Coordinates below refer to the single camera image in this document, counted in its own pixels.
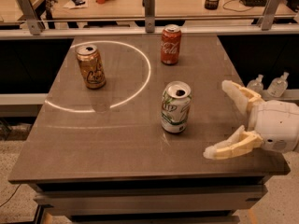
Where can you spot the red Coca-Cola can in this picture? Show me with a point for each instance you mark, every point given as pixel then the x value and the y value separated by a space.
pixel 170 44

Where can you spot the middle metal rail bracket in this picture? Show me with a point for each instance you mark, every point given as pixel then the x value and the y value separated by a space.
pixel 149 6

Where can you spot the left metal rail bracket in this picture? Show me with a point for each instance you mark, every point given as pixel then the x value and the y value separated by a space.
pixel 35 25

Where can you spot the gold LaCroix can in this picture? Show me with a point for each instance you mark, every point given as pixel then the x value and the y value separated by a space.
pixel 91 68

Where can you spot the clear sanitizer bottle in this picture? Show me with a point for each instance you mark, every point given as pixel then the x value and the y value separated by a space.
pixel 278 85
pixel 256 84

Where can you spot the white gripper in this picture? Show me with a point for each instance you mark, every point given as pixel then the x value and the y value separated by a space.
pixel 277 123

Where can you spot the right metal rail bracket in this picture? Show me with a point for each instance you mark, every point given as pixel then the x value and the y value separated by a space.
pixel 266 20

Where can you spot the white green 7up can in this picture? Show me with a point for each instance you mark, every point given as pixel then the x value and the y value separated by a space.
pixel 176 103

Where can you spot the metal rail bracket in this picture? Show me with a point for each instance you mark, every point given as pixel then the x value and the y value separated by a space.
pixel 266 20
pixel 35 25
pixel 149 6

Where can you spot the clear sanitizer bottle far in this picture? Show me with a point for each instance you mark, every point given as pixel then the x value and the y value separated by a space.
pixel 278 85

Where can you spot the metal guard rail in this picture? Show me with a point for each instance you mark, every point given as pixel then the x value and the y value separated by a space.
pixel 276 29

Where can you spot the clear sanitizer bottle near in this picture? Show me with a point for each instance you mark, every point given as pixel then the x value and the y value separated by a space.
pixel 256 84

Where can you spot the black mesh cup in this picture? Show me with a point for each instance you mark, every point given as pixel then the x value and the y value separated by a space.
pixel 211 4

